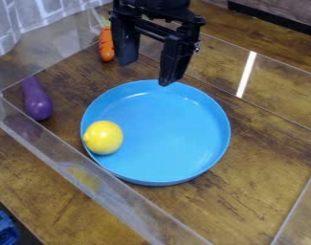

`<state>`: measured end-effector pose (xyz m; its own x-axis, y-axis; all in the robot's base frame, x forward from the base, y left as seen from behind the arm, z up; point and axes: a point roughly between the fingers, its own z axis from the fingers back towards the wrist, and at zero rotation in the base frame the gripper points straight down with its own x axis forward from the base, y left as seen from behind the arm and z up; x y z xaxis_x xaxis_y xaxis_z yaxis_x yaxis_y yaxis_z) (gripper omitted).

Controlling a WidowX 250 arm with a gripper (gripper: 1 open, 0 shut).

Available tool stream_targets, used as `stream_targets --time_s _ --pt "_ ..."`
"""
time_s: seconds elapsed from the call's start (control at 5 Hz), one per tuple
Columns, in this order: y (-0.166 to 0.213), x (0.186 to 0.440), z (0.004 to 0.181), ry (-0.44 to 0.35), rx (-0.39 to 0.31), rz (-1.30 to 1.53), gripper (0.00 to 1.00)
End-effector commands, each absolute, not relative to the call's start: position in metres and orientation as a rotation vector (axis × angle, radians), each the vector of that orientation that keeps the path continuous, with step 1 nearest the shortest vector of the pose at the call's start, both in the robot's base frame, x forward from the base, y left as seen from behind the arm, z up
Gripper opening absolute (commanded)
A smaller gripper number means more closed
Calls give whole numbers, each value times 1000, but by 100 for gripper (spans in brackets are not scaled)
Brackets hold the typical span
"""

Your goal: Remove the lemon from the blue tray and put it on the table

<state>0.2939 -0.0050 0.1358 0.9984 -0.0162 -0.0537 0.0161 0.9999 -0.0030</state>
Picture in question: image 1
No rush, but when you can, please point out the orange toy carrot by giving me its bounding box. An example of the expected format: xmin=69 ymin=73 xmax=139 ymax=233
xmin=99 ymin=16 xmax=114 ymax=62

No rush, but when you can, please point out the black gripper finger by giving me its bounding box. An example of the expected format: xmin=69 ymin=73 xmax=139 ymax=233
xmin=110 ymin=13 xmax=141 ymax=66
xmin=159 ymin=34 xmax=201 ymax=86

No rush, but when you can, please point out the white checkered cloth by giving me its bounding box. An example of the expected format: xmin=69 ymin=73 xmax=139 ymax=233
xmin=0 ymin=0 xmax=113 ymax=56

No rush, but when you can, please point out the purple toy eggplant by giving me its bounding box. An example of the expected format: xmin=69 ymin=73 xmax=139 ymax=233
xmin=22 ymin=77 xmax=53 ymax=121

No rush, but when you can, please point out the blue round tray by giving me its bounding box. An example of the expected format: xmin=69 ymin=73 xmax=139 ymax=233
xmin=79 ymin=79 xmax=233 ymax=186

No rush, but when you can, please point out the clear acrylic enclosure wall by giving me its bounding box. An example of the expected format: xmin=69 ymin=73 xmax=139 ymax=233
xmin=0 ymin=3 xmax=311 ymax=245

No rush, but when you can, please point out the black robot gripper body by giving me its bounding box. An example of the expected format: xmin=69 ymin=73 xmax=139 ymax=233
xmin=110 ymin=0 xmax=205 ymax=42

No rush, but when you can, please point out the blue object at corner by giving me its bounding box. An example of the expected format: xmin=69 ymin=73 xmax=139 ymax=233
xmin=0 ymin=211 xmax=19 ymax=245

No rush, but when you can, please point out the yellow lemon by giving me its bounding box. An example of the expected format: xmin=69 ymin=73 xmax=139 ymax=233
xmin=82 ymin=121 xmax=125 ymax=155

